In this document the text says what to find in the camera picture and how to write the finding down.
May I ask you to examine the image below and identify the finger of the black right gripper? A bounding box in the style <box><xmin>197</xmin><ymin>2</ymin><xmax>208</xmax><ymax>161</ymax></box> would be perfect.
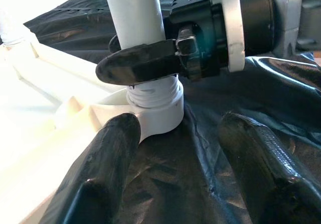
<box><xmin>108</xmin><ymin>34</ymin><xmax>124</xmax><ymax>54</ymax></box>
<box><xmin>95</xmin><ymin>39</ymin><xmax>182</xmax><ymax>86</ymax></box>

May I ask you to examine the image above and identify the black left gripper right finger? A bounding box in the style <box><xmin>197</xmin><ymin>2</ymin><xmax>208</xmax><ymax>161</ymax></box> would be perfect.
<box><xmin>217</xmin><ymin>112</ymin><xmax>321</xmax><ymax>224</ymax></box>

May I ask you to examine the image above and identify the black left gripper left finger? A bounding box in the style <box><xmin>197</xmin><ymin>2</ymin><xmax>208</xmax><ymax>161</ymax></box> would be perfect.
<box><xmin>37</xmin><ymin>113</ymin><xmax>141</xmax><ymax>224</ymax></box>

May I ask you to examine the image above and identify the white plastic table leg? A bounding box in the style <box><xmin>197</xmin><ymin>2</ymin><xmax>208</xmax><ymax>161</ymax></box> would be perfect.
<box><xmin>102</xmin><ymin>0</ymin><xmax>183</xmax><ymax>108</ymax></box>

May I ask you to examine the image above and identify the white plastic table top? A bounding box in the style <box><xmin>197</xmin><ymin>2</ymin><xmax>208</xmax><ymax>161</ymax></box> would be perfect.
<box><xmin>0</xmin><ymin>35</ymin><xmax>186</xmax><ymax>224</ymax></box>

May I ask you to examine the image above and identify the black plastic table cover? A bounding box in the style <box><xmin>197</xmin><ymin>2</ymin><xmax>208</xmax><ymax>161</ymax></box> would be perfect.
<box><xmin>23</xmin><ymin>0</ymin><xmax>321</xmax><ymax>224</ymax></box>

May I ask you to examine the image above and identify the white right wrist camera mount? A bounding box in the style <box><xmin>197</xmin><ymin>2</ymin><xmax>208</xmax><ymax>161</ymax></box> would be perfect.
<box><xmin>217</xmin><ymin>0</ymin><xmax>246</xmax><ymax>73</ymax></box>

